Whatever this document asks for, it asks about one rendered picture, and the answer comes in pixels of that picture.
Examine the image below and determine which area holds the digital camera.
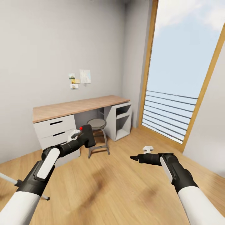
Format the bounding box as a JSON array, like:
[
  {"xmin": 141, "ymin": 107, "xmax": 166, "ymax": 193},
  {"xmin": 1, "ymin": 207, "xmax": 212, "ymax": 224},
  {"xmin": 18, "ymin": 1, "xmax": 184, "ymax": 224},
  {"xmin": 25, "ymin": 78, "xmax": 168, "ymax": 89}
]
[{"xmin": 78, "ymin": 125, "xmax": 96, "ymax": 148}]

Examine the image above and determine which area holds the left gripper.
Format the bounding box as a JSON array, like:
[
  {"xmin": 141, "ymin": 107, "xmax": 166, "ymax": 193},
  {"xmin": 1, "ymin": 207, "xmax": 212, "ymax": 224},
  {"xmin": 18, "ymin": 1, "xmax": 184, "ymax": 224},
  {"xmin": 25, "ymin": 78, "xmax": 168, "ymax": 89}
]
[{"xmin": 66, "ymin": 137, "xmax": 89, "ymax": 153}]

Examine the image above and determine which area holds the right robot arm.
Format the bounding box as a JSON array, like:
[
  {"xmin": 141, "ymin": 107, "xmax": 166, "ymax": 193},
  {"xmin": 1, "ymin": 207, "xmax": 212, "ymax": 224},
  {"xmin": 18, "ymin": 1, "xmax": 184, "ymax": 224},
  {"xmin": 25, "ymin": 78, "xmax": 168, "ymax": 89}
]
[{"xmin": 130, "ymin": 146, "xmax": 225, "ymax": 225}]

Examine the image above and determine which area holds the camera tripod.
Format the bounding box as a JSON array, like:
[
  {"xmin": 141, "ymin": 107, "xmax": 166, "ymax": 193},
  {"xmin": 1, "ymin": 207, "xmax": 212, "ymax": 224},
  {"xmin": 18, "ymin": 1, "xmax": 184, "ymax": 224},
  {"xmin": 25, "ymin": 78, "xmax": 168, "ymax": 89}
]
[{"xmin": 0, "ymin": 173, "xmax": 50, "ymax": 200}]

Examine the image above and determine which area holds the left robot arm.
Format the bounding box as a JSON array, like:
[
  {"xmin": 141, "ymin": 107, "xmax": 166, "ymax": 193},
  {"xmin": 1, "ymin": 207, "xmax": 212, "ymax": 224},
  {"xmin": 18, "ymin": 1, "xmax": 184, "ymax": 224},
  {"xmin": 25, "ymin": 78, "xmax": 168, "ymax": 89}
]
[{"xmin": 0, "ymin": 130, "xmax": 89, "ymax": 225}]

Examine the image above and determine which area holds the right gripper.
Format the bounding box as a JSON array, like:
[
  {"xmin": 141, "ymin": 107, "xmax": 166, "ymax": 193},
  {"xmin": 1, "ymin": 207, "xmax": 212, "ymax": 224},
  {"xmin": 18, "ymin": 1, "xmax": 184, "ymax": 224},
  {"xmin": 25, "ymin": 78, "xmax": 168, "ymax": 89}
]
[{"xmin": 130, "ymin": 153, "xmax": 155, "ymax": 165}]

